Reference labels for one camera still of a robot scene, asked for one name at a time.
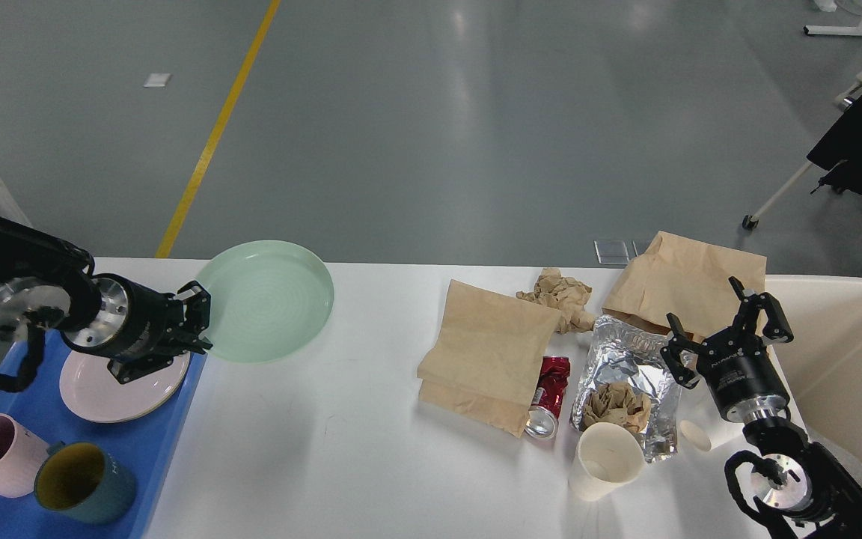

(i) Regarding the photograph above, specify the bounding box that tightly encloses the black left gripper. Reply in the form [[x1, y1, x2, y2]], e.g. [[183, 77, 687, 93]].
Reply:
[[63, 274, 213, 385]]

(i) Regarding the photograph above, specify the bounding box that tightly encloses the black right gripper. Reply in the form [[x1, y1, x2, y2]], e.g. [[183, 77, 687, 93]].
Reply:
[[660, 277, 795, 421]]

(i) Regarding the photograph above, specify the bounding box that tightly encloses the green plate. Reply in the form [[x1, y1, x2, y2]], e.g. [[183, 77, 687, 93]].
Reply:
[[196, 241, 334, 365]]

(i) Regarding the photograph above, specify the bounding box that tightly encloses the dark teal mug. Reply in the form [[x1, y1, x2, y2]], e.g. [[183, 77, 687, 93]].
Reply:
[[33, 442, 138, 525]]

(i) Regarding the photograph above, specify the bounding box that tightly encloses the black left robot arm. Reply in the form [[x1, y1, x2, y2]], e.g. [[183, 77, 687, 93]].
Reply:
[[0, 217, 212, 393]]

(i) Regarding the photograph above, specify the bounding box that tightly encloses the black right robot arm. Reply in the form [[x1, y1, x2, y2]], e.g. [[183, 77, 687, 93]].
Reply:
[[660, 276, 862, 538]]

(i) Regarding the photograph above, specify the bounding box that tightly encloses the rear brown paper bag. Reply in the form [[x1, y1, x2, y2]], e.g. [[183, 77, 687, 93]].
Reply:
[[602, 231, 768, 340]]

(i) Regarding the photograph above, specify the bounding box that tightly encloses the pink plate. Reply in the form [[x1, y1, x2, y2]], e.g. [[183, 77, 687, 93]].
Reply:
[[59, 351, 191, 424]]

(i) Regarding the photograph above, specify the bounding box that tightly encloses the blue plastic tray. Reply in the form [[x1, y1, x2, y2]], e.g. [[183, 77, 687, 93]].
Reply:
[[0, 331, 204, 538]]

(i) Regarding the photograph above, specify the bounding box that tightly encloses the small white paper cup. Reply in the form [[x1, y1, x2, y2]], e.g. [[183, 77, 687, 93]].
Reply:
[[678, 419, 714, 451]]

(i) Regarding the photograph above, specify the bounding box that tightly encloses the silver foil bag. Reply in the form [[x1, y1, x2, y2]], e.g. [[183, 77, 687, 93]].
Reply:
[[570, 315, 683, 463]]

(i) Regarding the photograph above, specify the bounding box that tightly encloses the beige plastic bin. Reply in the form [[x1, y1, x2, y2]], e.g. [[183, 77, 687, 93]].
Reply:
[[766, 275, 862, 463]]

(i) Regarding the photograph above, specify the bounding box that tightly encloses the crumpled paper on foil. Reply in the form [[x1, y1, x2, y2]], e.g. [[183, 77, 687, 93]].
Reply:
[[579, 382, 652, 434]]

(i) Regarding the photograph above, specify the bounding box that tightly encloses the crumpled brown paper ball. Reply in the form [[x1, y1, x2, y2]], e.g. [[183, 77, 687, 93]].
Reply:
[[514, 267, 596, 335]]

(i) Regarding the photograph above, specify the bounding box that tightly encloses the crushed red soda can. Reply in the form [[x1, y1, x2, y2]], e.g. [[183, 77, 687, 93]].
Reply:
[[525, 356, 571, 439]]

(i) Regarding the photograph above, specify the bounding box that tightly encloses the large brown paper bag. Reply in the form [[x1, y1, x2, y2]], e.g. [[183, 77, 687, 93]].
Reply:
[[417, 280, 560, 438]]

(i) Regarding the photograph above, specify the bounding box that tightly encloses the white wheeled rack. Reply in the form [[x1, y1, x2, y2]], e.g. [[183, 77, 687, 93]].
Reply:
[[742, 7, 862, 232]]

